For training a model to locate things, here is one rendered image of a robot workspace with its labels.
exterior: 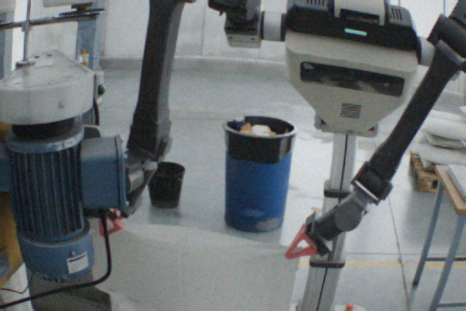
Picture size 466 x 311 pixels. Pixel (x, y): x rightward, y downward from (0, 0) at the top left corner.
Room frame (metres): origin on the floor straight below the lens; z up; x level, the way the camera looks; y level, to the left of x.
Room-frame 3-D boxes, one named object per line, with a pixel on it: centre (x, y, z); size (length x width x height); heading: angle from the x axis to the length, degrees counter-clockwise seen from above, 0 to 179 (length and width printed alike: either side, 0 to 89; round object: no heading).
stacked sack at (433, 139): (4.21, -1.99, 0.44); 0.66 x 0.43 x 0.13; 171
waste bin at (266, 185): (3.27, -0.16, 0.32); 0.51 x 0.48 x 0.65; 171
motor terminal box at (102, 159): (0.72, 0.20, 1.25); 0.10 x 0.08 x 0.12; 16
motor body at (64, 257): (0.69, 0.30, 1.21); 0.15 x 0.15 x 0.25
